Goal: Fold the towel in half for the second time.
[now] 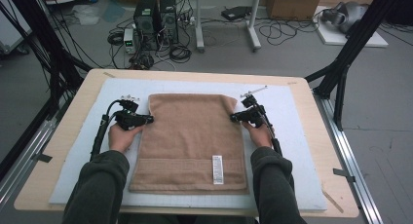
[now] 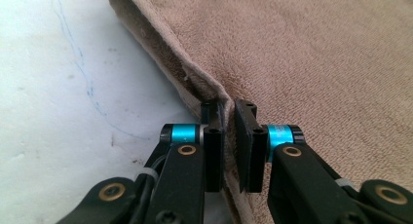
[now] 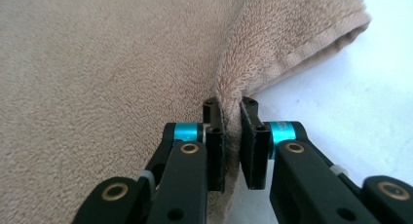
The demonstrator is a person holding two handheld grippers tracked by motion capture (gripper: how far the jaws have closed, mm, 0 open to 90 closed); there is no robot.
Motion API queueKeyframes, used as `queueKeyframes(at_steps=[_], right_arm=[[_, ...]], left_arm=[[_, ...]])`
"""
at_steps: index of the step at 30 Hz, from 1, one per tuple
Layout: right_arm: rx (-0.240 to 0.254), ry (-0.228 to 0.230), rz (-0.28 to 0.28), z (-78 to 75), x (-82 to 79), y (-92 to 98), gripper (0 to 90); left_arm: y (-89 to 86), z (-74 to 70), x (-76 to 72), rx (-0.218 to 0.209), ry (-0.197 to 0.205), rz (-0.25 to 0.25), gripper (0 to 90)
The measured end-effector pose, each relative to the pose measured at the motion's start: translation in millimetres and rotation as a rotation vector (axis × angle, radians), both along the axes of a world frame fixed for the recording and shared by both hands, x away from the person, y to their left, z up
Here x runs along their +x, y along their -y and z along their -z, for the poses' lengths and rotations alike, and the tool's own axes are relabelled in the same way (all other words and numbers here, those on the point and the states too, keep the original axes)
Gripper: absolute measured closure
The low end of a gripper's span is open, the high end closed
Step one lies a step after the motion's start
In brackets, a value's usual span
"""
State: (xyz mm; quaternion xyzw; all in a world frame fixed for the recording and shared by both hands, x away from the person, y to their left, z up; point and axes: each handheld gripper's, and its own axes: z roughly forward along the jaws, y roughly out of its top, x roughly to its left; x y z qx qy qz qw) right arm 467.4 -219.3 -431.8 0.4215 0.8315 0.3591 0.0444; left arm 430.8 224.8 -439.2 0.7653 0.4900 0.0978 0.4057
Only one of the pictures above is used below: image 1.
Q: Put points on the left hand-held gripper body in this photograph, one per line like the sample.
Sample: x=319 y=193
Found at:
x=128 y=118

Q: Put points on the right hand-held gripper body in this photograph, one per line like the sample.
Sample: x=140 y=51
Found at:
x=255 y=115

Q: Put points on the light brown towel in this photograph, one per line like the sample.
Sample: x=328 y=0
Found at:
x=191 y=136

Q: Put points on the person's left hand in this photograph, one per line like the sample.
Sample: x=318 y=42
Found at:
x=121 y=139

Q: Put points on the person's right hand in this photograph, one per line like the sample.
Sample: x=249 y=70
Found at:
x=262 y=136

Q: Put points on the white grid mat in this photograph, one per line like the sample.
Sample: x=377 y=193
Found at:
x=292 y=146

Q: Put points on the white power supply unit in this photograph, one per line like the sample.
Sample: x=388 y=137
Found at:
x=129 y=40

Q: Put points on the white table leg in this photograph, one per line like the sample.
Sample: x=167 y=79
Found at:
x=199 y=26
x=254 y=26

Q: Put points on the black tape strip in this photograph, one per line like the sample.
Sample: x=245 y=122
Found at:
x=43 y=157

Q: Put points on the wide black computer tower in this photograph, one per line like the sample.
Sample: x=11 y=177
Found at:
x=146 y=19

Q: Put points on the narrow black computer tower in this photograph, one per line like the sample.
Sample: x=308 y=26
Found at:
x=168 y=19

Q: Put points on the flat black device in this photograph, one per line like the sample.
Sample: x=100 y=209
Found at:
x=237 y=13

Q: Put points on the grey tape strip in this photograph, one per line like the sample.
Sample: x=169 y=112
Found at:
x=343 y=174

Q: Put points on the black metal stand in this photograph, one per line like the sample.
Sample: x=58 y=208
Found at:
x=48 y=45
x=363 y=32

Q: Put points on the teal floor sheet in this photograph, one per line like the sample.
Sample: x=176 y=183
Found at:
x=113 y=11

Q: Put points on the white floor board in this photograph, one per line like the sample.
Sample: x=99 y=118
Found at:
x=334 y=39

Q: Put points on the clear plastic sheet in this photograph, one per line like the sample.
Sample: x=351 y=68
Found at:
x=85 y=15

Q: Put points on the beige tape strip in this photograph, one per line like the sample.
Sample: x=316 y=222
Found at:
x=332 y=201

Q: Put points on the large cardboard box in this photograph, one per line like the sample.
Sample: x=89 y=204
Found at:
x=292 y=5

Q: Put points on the grey rounded machine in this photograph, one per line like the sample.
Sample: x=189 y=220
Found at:
x=349 y=13

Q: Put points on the aluminium frame rail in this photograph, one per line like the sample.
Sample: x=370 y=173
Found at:
x=22 y=162
x=350 y=159

